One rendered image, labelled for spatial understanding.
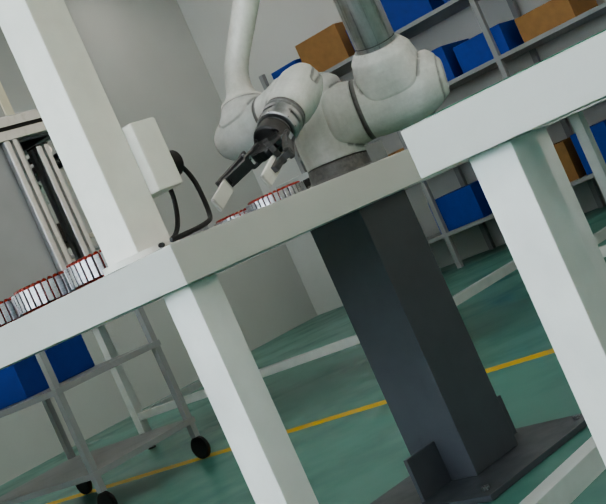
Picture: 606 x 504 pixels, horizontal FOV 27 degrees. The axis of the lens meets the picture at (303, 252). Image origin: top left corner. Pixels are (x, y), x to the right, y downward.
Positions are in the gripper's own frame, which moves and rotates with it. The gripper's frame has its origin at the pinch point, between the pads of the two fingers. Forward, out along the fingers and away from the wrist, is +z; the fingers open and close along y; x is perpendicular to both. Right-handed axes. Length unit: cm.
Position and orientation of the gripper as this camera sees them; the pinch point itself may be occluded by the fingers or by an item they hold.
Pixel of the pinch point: (242, 190)
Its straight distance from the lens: 245.5
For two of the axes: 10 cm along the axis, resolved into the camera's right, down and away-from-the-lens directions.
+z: -3.1, 6.4, -7.0
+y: 7.3, -3.1, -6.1
